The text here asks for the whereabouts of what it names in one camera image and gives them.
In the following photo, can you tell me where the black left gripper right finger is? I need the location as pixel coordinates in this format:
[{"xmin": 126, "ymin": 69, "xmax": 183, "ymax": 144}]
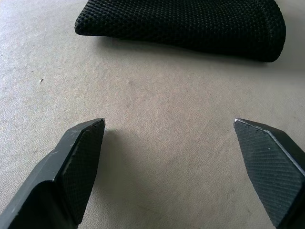
[{"xmin": 234, "ymin": 117, "xmax": 305, "ymax": 229}]

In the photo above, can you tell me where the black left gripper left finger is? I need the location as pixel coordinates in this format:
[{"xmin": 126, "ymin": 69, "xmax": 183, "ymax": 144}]
[{"xmin": 0, "ymin": 117, "xmax": 106, "ymax": 229}]

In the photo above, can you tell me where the black mesh fabric pouch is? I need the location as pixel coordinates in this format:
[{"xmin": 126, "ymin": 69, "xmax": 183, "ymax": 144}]
[{"xmin": 74, "ymin": 0, "xmax": 286, "ymax": 63}]

